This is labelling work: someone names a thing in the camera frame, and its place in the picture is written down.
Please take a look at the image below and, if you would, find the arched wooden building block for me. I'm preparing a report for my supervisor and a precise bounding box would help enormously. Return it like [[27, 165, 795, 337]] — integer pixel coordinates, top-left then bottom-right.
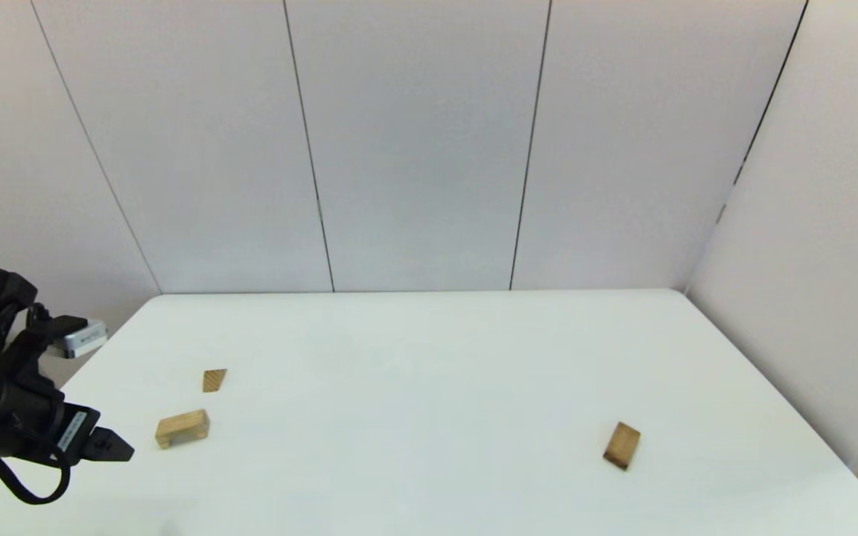
[[155, 409, 211, 450]]

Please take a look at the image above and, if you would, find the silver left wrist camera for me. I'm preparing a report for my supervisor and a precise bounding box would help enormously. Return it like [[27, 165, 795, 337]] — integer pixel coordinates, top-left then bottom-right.
[[45, 319, 108, 360]]

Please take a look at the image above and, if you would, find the rectangular wooden building block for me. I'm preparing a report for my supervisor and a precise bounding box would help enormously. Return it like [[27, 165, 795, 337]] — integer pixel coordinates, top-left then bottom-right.
[[603, 421, 641, 470]]

